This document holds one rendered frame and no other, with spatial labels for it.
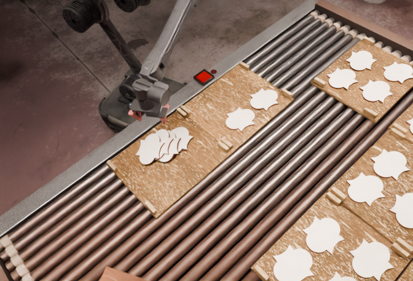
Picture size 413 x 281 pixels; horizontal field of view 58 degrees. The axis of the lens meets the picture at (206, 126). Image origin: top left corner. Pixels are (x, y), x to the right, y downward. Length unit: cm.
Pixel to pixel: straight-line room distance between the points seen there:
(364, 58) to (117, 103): 170
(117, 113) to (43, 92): 96
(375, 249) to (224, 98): 89
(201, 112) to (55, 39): 256
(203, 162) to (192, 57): 193
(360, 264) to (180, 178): 72
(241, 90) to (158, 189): 63
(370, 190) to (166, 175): 79
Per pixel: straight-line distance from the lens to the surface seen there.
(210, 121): 169
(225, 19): 377
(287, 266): 139
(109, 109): 282
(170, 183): 154
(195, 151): 160
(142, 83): 129
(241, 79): 186
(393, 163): 165
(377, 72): 197
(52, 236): 162
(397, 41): 215
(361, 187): 156
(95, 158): 172
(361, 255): 145
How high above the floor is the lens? 227
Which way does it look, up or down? 52 degrees down
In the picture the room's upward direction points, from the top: 8 degrees counter-clockwise
